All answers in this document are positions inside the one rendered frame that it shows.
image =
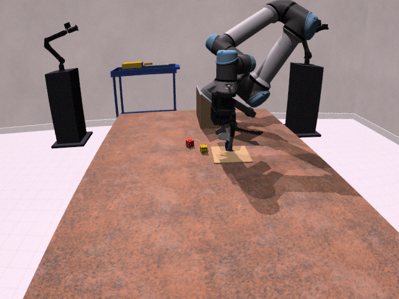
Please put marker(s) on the red die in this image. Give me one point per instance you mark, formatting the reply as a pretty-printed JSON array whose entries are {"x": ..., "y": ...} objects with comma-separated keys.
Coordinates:
[{"x": 189, "y": 142}]

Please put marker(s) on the yellow die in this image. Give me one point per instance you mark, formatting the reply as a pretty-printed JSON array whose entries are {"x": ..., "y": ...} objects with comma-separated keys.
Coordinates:
[{"x": 203, "y": 148}]

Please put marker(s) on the beige flat mat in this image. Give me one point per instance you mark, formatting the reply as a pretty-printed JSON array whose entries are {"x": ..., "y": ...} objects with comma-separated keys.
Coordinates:
[{"x": 238, "y": 154}]

